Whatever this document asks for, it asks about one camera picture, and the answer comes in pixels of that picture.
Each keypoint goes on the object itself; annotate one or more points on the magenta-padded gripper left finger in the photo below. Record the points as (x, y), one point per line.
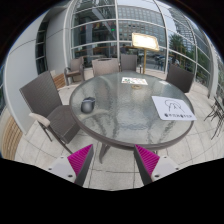
(79, 160)

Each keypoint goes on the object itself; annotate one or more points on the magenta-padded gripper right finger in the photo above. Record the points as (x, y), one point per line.
(148, 160)

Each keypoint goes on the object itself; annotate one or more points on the dark grey computer mouse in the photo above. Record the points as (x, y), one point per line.
(87, 106)

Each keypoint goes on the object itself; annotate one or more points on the white mouse pad with drawing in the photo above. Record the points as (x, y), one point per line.
(173, 108)

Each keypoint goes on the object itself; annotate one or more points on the wooden slatted bench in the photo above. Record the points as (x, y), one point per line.
(60, 80)
(11, 138)

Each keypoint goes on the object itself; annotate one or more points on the brown wicker chair with armrests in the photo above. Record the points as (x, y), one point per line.
(128, 62)
(180, 78)
(76, 66)
(43, 96)
(105, 66)

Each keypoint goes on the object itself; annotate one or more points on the white printed menu card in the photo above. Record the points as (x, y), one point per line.
(134, 80)

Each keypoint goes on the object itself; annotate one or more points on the black metal chairs group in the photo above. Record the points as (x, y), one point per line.
(216, 115)

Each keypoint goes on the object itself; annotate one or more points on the gold-framed menu stand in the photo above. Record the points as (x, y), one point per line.
(145, 41)

